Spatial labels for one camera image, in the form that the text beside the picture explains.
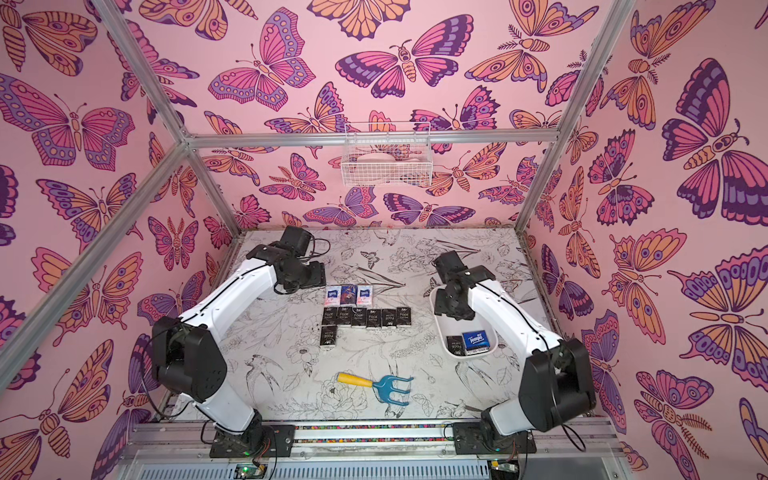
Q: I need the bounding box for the blue yellow toy rake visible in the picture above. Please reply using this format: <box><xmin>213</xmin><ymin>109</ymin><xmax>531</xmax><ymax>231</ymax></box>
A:
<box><xmin>336</xmin><ymin>372</ymin><xmax>414</xmax><ymax>407</ymax></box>

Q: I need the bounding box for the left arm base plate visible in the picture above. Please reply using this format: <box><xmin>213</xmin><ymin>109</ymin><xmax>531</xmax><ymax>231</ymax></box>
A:
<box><xmin>209</xmin><ymin>424</ymin><xmax>296</xmax><ymax>459</ymax></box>

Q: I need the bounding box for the pink white tissue pack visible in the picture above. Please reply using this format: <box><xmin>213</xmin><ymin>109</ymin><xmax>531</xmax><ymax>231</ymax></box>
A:
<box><xmin>356</xmin><ymin>284</ymin><xmax>373</xmax><ymax>308</ymax></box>
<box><xmin>324</xmin><ymin>285</ymin><xmax>342</xmax><ymax>307</ymax></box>

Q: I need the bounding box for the aluminium mounting rail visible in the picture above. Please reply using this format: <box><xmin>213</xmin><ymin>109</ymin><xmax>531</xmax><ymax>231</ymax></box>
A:
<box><xmin>123</xmin><ymin>418</ymin><xmax>623</xmax><ymax>460</ymax></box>

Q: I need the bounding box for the white wire wall basket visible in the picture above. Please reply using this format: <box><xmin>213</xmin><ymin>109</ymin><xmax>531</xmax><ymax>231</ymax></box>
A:
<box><xmin>338</xmin><ymin>121</ymin><xmax>434</xmax><ymax>188</ymax></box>

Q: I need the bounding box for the blue red illustrated tissue pack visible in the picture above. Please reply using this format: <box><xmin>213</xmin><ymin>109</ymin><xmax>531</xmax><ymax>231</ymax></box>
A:
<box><xmin>339</xmin><ymin>284</ymin><xmax>358</xmax><ymax>306</ymax></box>

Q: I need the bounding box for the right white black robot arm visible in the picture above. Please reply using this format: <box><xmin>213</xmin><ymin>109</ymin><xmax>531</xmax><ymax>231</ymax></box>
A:
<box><xmin>432</xmin><ymin>251</ymin><xmax>596</xmax><ymax>440</ymax></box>

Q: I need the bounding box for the green circuit board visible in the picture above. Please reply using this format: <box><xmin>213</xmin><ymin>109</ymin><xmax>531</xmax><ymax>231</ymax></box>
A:
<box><xmin>233</xmin><ymin>464</ymin><xmax>267</xmax><ymax>480</ymax></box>

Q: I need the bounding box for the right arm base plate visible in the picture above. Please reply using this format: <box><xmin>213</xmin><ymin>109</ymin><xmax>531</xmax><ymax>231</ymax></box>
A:
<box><xmin>451</xmin><ymin>420</ymin><xmax>537</xmax><ymax>456</ymax></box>

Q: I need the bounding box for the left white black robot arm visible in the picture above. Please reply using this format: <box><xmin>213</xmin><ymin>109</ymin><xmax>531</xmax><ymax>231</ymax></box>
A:
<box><xmin>149</xmin><ymin>226</ymin><xmax>326</xmax><ymax>434</ymax></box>

